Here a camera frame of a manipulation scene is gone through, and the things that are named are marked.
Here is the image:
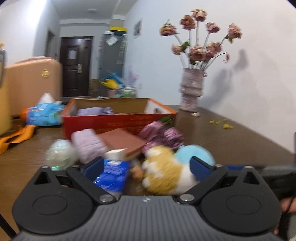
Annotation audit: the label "yellow box with dark base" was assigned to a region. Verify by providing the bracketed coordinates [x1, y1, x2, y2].
[109, 26, 128, 35]

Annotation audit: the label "brown flat mat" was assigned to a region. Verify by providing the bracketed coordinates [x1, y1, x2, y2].
[98, 128, 149, 161]

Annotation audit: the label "blue pocket tissue packet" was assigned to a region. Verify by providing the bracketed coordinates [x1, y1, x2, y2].
[93, 159, 131, 194]

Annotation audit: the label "scattered yellow crumbs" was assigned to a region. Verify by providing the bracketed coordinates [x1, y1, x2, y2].
[209, 118, 235, 129]

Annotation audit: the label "lilac folded cloth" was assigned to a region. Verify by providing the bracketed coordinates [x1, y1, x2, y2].
[76, 106, 115, 116]

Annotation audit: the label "large blue tissue pack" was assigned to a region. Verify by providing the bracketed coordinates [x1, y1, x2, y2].
[26, 92, 66, 127]

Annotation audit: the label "white block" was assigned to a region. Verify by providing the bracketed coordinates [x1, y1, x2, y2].
[104, 148, 127, 161]

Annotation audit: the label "small wall picture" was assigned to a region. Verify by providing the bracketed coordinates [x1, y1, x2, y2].
[133, 19, 143, 38]

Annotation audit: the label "blue plastic bag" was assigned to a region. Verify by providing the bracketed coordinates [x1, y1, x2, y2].
[108, 72, 125, 85]

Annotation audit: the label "red cardboard box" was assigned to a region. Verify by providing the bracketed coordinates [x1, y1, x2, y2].
[60, 97, 178, 141]

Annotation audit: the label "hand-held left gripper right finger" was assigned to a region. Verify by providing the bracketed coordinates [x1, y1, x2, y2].
[177, 156, 266, 206]

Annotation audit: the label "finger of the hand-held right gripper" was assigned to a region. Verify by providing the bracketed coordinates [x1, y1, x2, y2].
[225, 163, 264, 169]

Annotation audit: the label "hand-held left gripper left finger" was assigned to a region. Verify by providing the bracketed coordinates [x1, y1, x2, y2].
[28, 157, 116, 206]

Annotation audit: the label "brown cardboard carton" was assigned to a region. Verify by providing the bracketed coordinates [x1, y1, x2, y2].
[89, 79, 100, 97]

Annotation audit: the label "peach hard-shell suitcase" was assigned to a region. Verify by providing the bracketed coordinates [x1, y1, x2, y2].
[5, 57, 63, 117]

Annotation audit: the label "grey refrigerator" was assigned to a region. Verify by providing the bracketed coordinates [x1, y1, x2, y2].
[98, 34, 128, 80]

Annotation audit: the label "light blue plush ball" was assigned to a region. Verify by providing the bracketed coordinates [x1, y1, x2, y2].
[174, 145, 216, 168]

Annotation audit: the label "bunch of dried pink roses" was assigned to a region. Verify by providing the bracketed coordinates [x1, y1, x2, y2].
[159, 9, 243, 70]

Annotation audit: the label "yellow and white plush toy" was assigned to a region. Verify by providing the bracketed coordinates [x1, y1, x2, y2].
[141, 146, 200, 195]

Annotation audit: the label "orange fabric strap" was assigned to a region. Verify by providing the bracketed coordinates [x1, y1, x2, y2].
[0, 124, 36, 155]

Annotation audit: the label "pale purple wrapped bouquet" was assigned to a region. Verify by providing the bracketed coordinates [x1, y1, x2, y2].
[128, 66, 139, 85]

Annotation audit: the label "pink textured vase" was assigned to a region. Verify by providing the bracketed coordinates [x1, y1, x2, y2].
[180, 68, 204, 112]

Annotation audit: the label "dark brown entrance door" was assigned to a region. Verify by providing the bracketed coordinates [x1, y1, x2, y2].
[59, 36, 93, 97]

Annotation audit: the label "purple fluffy headband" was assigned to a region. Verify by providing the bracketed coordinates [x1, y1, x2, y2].
[71, 128, 110, 164]

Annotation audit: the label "person's right hand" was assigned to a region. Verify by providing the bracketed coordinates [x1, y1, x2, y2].
[280, 197, 296, 213]

